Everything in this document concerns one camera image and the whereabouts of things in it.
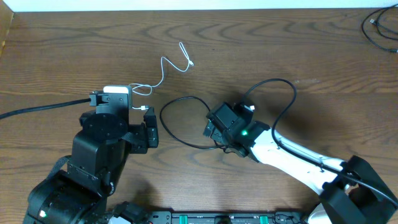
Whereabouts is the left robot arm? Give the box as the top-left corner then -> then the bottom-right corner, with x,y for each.
23,91 -> 159,223

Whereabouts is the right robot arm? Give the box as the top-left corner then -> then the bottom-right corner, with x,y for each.
204,103 -> 397,223

